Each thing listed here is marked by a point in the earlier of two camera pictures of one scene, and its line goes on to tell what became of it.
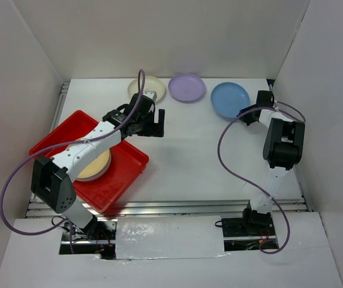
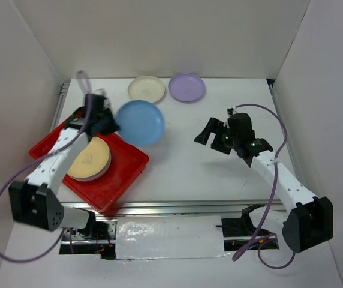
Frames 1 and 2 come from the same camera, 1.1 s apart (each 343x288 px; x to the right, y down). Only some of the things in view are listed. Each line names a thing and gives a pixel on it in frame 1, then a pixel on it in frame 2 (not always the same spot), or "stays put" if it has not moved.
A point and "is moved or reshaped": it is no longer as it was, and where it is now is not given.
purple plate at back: [186, 87] stays put
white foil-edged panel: [168, 237] stays put
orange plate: [96, 168] stays put
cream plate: [152, 84] stays put
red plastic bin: [126, 162] stays put
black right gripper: [246, 119] to [214, 125]
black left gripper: [155, 129] to [113, 127]
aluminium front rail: [294, 209] stays put
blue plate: [228, 98] is moved or reshaped
